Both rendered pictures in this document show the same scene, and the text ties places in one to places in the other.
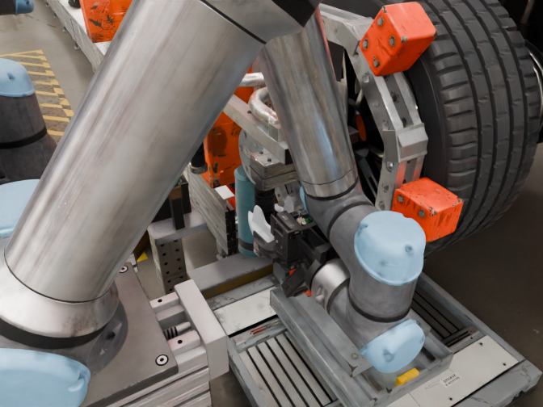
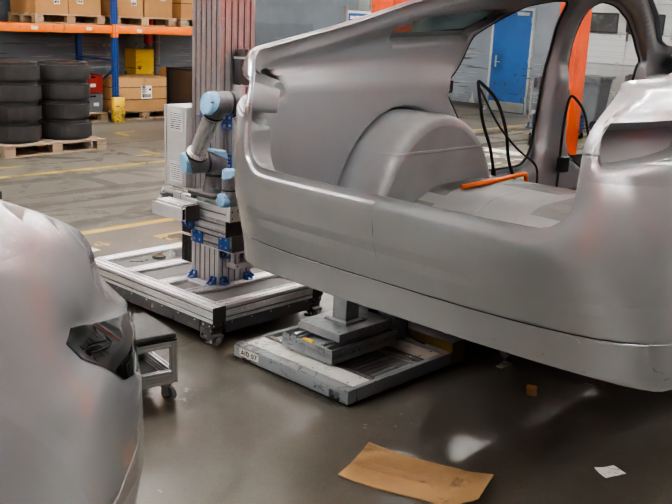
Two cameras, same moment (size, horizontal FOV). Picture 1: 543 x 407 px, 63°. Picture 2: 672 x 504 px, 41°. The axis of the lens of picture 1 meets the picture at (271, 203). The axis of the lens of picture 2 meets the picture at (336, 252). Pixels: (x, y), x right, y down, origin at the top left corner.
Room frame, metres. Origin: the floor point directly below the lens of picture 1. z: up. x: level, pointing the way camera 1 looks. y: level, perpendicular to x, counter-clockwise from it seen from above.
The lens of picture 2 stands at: (-0.41, -4.51, 1.76)
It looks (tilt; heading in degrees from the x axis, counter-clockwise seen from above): 15 degrees down; 73
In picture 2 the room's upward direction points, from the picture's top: 3 degrees clockwise
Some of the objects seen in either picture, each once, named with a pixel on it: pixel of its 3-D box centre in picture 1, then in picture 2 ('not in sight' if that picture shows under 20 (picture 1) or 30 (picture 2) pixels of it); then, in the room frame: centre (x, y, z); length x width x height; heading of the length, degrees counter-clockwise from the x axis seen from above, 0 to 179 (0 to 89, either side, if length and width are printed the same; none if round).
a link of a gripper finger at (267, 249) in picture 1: (273, 244); not in sight; (0.55, 0.00, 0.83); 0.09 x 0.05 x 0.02; 39
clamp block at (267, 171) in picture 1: (279, 165); not in sight; (0.65, -0.01, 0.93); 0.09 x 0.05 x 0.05; 119
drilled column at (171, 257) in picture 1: (166, 245); not in sight; (1.28, 0.40, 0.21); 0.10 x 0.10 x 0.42; 29
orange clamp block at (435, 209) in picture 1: (424, 209); not in sight; (0.63, -0.27, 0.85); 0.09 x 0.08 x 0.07; 29
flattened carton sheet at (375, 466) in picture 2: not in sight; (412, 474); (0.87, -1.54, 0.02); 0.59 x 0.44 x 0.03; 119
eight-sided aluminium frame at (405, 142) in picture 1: (320, 138); not in sight; (0.90, -0.11, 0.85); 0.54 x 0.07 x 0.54; 29
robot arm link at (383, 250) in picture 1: (378, 255); (232, 179); (0.39, -0.13, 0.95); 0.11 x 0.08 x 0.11; 19
